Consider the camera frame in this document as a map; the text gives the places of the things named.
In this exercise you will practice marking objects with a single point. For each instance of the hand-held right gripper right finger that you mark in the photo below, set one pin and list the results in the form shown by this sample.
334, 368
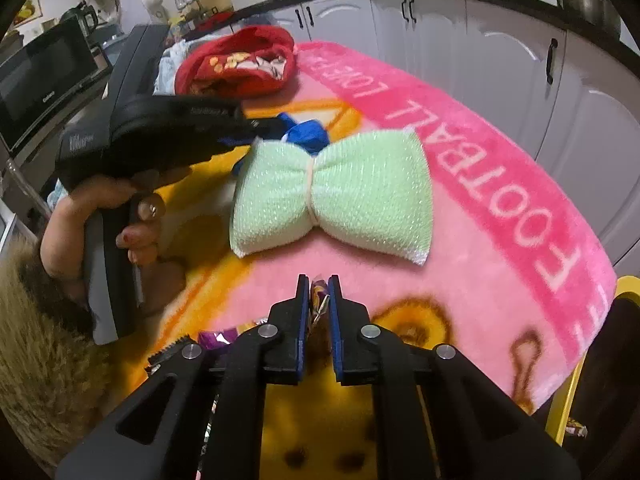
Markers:
334, 330

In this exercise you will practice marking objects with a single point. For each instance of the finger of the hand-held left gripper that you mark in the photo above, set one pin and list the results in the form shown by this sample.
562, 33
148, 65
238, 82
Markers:
262, 129

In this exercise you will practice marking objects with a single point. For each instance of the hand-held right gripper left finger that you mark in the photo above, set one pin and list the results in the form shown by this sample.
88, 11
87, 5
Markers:
301, 330

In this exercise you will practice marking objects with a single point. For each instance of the purple candy wrapper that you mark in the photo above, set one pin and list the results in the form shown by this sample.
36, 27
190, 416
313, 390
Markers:
320, 300

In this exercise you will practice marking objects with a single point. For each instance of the blue plastic bag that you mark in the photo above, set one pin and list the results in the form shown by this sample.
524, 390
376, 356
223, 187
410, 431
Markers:
305, 135

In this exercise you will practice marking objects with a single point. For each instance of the yellow snack wrapper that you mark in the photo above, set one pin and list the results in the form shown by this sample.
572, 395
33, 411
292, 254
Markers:
577, 427

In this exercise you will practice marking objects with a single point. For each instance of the yellow trash bin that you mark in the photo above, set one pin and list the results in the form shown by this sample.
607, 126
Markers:
627, 285

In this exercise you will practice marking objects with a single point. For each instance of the person's left forearm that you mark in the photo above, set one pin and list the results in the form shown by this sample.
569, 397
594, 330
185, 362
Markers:
45, 360

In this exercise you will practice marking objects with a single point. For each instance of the person's left hand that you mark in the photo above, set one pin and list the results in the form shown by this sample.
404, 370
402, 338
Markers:
65, 230

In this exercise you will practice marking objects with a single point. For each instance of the pale blue cloth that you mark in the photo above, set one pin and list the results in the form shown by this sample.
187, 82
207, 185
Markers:
172, 67

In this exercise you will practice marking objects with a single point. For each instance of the red printed cloth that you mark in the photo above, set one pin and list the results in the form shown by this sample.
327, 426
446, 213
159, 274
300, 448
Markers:
230, 67

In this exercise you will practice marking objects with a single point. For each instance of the black microwave oven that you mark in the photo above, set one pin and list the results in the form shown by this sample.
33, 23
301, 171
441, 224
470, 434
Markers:
45, 85

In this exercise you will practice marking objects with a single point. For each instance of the green mesh sponge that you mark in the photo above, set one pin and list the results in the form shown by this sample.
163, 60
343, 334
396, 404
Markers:
360, 195

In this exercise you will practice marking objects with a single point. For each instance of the white ceramic bottle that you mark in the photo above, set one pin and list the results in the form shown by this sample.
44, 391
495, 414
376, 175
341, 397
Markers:
152, 5

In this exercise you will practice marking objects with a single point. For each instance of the black electric kettle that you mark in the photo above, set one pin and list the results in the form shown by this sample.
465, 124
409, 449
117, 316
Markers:
80, 20

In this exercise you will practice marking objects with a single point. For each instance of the pink printed blanket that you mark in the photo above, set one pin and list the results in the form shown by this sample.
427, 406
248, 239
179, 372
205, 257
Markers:
475, 240

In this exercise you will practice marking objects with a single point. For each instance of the white lower kitchen cabinets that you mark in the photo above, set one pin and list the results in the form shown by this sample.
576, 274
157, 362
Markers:
500, 60

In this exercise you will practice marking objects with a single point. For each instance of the wall picture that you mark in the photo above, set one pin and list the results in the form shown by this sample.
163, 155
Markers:
26, 10

